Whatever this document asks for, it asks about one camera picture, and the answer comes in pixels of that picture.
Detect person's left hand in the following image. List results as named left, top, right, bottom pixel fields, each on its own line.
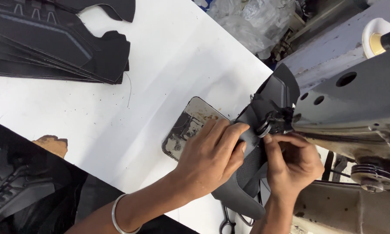
left=174, top=119, right=251, bottom=200

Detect person's right hand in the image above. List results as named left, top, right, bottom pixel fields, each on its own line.
left=263, top=133, right=325, bottom=199

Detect black shoe piece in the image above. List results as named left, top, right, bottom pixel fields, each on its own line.
left=211, top=63, right=301, bottom=221

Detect worn metal plate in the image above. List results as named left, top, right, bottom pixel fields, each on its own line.
left=162, top=96, right=229, bottom=162

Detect grey industrial sewing machine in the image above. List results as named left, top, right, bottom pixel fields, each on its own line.
left=278, top=0, right=390, bottom=234

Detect black metal scissors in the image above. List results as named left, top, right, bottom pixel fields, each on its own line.
left=219, top=191, right=264, bottom=234

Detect metal bobbin winder wheel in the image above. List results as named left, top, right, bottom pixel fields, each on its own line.
left=350, top=164, right=390, bottom=193

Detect loose black thread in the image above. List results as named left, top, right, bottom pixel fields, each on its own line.
left=124, top=71, right=132, bottom=108

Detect silver metal bangle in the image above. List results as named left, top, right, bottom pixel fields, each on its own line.
left=111, top=193, right=143, bottom=234

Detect clear plastic bags heap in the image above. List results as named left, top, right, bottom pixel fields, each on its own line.
left=194, top=0, right=297, bottom=60

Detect white thread spool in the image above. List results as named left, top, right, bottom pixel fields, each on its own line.
left=362, top=18, right=390, bottom=59

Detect stack of black shoe uppers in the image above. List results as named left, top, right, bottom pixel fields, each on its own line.
left=0, top=0, right=136, bottom=85

